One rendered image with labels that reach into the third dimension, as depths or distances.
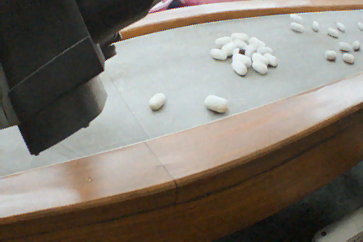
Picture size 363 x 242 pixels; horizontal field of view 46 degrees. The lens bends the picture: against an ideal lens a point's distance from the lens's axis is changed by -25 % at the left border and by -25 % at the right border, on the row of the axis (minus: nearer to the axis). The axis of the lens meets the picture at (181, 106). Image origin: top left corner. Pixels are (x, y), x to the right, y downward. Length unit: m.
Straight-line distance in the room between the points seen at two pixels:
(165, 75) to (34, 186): 0.38
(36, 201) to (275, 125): 0.39
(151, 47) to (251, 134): 0.33
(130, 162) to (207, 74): 0.28
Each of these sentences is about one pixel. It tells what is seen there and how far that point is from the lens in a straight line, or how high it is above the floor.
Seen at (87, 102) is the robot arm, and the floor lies 1.12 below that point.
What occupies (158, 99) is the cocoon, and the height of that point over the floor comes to 0.76.
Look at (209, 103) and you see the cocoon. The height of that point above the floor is 0.76.
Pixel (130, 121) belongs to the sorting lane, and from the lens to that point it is 0.81.
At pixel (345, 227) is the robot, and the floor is 0.47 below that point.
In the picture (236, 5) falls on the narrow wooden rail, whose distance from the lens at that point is 1.16.
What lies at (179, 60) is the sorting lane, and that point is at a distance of 0.96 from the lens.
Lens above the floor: 1.22
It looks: 35 degrees down
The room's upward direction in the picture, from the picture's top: 2 degrees clockwise
